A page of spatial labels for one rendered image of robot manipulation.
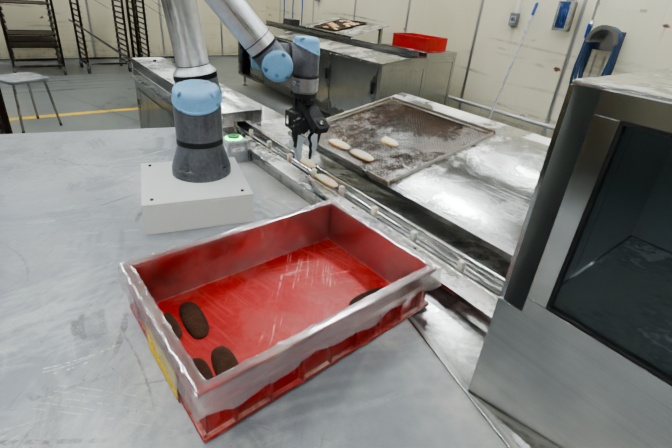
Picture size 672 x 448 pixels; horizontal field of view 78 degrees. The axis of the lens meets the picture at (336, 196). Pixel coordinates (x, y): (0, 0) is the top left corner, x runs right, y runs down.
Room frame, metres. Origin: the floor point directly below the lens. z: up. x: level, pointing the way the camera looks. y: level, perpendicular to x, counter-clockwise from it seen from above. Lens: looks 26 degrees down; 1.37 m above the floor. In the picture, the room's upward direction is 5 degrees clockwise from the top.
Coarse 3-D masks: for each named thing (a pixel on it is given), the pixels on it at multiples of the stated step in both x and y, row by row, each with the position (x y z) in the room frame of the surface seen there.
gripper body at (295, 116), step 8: (296, 96) 1.20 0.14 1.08; (304, 96) 1.19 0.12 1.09; (312, 96) 1.20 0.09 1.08; (296, 104) 1.24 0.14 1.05; (288, 112) 1.23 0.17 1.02; (296, 112) 1.22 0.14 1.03; (288, 120) 1.23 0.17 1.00; (296, 120) 1.20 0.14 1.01; (304, 120) 1.19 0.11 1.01; (288, 128) 1.23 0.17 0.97; (304, 128) 1.19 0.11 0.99
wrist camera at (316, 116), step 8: (304, 104) 1.20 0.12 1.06; (312, 104) 1.21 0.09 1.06; (304, 112) 1.18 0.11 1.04; (312, 112) 1.18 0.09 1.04; (320, 112) 1.19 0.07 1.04; (312, 120) 1.15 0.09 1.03; (320, 120) 1.16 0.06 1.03; (312, 128) 1.15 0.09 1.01; (320, 128) 1.13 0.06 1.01; (328, 128) 1.15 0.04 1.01
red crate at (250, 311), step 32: (288, 256) 0.77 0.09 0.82; (320, 256) 0.78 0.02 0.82; (352, 256) 0.79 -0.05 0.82; (224, 288) 0.64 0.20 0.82; (256, 288) 0.65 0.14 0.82; (288, 288) 0.66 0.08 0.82; (320, 288) 0.67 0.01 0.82; (352, 288) 0.67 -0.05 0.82; (224, 320) 0.55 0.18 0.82; (256, 320) 0.56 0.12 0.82; (288, 320) 0.57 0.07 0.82; (320, 320) 0.58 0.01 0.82; (384, 320) 0.56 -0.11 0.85; (192, 352) 0.48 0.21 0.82; (256, 352) 0.49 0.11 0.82; (320, 352) 0.47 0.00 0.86; (288, 384) 0.43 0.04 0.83; (192, 416) 0.36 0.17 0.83; (224, 416) 0.36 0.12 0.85
